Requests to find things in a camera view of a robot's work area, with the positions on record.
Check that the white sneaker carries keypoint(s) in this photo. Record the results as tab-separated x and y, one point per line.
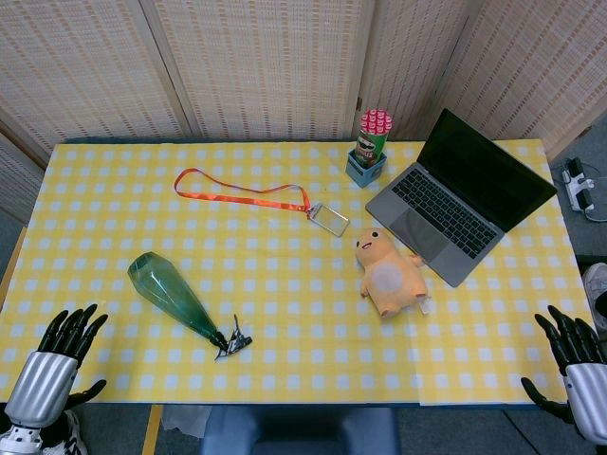
596	289

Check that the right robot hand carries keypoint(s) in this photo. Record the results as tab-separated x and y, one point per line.
585	379

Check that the woven folding screen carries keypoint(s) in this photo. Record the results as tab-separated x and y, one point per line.
284	66

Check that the white plastic bag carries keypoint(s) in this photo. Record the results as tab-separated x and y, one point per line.
187	421

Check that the grey laptop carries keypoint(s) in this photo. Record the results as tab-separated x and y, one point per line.
455	204

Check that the blue square box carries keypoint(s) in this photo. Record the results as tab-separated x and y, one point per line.
365	170

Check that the yellow checkered tablecloth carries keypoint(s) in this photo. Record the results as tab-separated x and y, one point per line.
294	270

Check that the clear badge holder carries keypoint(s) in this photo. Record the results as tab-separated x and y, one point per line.
329	219

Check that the blue chair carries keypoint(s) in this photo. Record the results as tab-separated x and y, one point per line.
303	431

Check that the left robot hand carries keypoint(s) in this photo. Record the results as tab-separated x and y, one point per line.
45	379

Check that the white power strip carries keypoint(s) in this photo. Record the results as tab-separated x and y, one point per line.
578	185

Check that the green Pringles can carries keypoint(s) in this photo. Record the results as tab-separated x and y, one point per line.
372	140

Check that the yellow plush toy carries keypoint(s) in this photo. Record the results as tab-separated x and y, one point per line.
389	275

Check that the green spray bottle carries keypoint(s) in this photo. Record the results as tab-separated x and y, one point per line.
175	296

